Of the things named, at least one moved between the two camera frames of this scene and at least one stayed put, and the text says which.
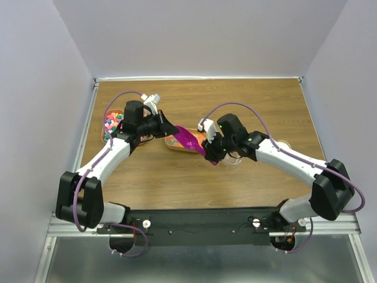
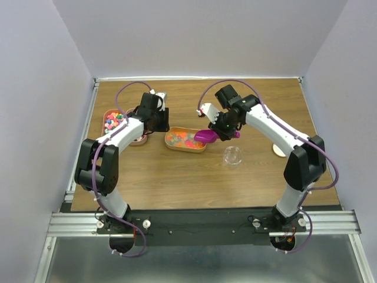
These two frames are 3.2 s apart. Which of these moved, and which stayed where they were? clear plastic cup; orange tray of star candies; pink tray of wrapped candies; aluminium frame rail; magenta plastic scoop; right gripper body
Moved: magenta plastic scoop; right gripper body
Stayed: aluminium frame rail; orange tray of star candies; clear plastic cup; pink tray of wrapped candies
